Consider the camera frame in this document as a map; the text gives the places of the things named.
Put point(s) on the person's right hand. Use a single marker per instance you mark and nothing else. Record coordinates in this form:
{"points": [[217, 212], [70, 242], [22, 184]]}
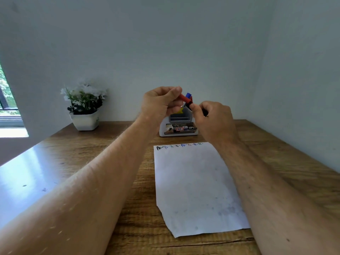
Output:
{"points": [[217, 124]]}

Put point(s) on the person's left hand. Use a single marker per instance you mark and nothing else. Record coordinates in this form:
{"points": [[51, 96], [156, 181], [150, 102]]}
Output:
{"points": [[155, 103]]}

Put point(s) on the thick blue silver banded marker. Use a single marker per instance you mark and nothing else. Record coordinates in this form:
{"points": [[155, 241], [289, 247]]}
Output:
{"points": [[188, 95]]}

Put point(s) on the white paper sheet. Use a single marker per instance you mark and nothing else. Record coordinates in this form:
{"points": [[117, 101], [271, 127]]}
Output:
{"points": [[194, 188]]}

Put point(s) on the person's right forearm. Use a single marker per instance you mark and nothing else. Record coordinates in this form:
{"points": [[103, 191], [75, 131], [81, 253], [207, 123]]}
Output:
{"points": [[279, 204]]}

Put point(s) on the person's left forearm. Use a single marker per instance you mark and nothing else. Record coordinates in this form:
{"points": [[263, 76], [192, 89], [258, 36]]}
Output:
{"points": [[79, 204]]}

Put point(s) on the grey white desk organizer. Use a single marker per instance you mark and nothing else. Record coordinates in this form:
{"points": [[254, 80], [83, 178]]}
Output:
{"points": [[180, 118]]}

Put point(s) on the white potted flower plant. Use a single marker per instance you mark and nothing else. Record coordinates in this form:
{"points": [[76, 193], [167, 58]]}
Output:
{"points": [[85, 124]]}

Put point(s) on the green foliage outside window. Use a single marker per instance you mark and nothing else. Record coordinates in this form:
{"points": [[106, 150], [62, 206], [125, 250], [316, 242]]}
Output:
{"points": [[9, 92]]}

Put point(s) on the grey window frame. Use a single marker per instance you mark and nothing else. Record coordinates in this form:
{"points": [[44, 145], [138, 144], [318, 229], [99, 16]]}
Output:
{"points": [[12, 121]]}

